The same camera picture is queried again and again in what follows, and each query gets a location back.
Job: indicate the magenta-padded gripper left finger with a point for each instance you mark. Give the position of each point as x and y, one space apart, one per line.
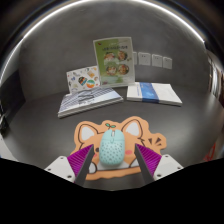
80 161

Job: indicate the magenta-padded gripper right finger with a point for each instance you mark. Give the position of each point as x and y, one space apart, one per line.
150 160

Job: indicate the mint green computer mouse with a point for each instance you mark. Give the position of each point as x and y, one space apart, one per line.
112 148

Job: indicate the orange corgi-shaped mouse pad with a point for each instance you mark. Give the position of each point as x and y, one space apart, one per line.
88 133

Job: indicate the grey striped book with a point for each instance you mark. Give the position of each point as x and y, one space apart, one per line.
88 100

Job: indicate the white book with blue band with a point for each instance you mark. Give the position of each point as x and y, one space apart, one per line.
160 93

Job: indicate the white card with colourful prints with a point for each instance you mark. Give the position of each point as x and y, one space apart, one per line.
81 80

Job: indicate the green picture book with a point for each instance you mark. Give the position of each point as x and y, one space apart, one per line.
115 61

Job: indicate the white ceiling light strip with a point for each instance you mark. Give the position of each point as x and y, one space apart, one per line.
33 28

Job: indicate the white wall socket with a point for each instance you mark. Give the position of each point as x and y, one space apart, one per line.
135 58
167 62
144 58
157 60

